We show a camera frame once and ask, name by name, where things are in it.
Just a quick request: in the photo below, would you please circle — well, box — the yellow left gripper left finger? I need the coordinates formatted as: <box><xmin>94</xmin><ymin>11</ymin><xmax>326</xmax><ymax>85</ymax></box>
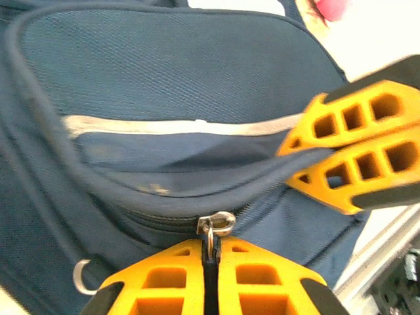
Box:
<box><xmin>80</xmin><ymin>238</ymin><xmax>207</xmax><ymax>315</ymax></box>

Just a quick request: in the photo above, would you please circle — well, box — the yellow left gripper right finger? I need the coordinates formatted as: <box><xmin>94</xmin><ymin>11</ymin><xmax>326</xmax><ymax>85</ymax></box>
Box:
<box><xmin>217</xmin><ymin>236</ymin><xmax>349</xmax><ymax>315</ymax></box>

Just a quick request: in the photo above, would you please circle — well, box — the navy blue backpack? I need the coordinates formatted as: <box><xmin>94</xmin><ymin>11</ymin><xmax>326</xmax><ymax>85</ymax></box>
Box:
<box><xmin>0</xmin><ymin>0</ymin><xmax>371</xmax><ymax>315</ymax></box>

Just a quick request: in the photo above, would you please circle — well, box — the aluminium frame rail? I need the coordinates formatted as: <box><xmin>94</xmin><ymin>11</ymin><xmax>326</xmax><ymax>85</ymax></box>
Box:
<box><xmin>333</xmin><ymin>203</ymin><xmax>420</xmax><ymax>315</ymax></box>

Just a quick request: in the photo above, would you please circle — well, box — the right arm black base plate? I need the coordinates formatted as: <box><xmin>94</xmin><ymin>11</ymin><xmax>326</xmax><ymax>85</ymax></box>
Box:
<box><xmin>367</xmin><ymin>249</ymin><xmax>420</xmax><ymax>315</ymax></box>

